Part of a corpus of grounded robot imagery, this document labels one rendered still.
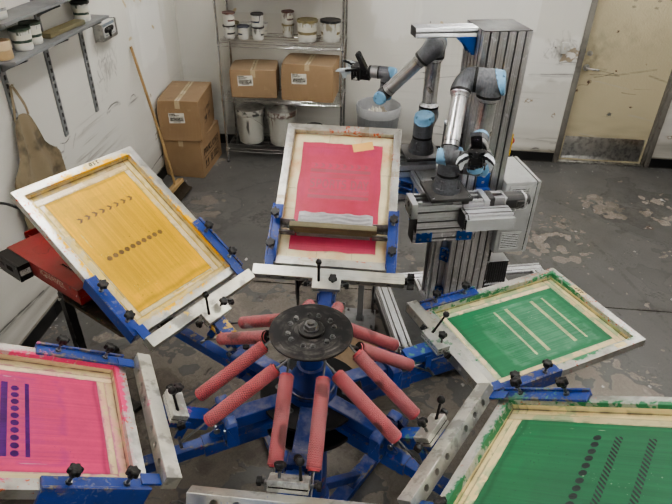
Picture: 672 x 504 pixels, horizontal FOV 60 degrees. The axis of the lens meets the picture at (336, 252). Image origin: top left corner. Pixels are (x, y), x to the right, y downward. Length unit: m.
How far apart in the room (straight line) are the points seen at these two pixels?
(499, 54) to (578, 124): 3.81
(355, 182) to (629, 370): 2.28
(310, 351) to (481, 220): 1.41
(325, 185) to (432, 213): 0.60
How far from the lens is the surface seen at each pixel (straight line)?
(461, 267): 3.62
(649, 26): 6.70
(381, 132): 3.02
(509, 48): 3.11
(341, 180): 2.91
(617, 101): 6.85
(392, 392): 2.07
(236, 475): 3.30
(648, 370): 4.31
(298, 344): 2.01
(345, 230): 2.66
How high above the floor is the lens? 2.68
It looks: 34 degrees down
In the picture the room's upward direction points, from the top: 1 degrees clockwise
